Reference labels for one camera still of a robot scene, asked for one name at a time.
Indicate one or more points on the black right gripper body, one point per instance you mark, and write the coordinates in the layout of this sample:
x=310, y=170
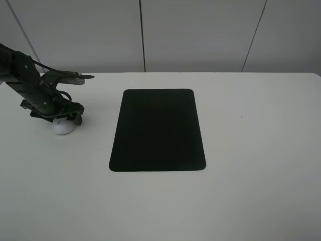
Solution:
x=40, y=98

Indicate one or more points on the white computer mouse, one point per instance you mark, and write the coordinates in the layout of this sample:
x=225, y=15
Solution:
x=62, y=126

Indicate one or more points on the black mouse pad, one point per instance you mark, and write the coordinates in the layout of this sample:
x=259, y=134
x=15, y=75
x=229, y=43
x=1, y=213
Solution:
x=157, y=131

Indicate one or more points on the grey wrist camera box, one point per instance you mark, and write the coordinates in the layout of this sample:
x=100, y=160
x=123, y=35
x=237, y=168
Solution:
x=72, y=78

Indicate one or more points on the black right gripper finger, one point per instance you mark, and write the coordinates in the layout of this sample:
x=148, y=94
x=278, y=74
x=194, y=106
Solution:
x=49, y=119
x=78, y=119

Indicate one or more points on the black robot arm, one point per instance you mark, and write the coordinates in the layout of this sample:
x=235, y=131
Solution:
x=39, y=92

